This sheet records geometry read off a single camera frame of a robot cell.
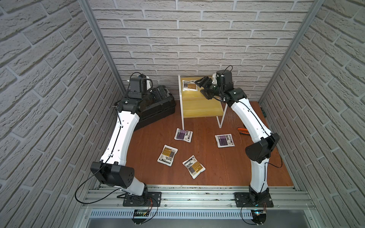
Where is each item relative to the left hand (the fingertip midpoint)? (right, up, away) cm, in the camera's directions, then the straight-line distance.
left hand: (163, 90), depth 73 cm
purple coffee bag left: (+8, -27, +25) cm, 38 cm away
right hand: (+19, +4, +5) cm, 20 cm away
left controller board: (-12, -65, 0) cm, 66 cm away
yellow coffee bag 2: (+17, -45, +10) cm, 49 cm away
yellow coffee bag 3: (+14, +4, +8) cm, 16 cm away
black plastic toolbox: (-4, -6, +25) cm, 26 cm away
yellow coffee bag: (0, -39, +15) cm, 42 cm away
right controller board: (+49, -65, -3) cm, 82 cm away
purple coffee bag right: (+39, -31, +23) cm, 55 cm away
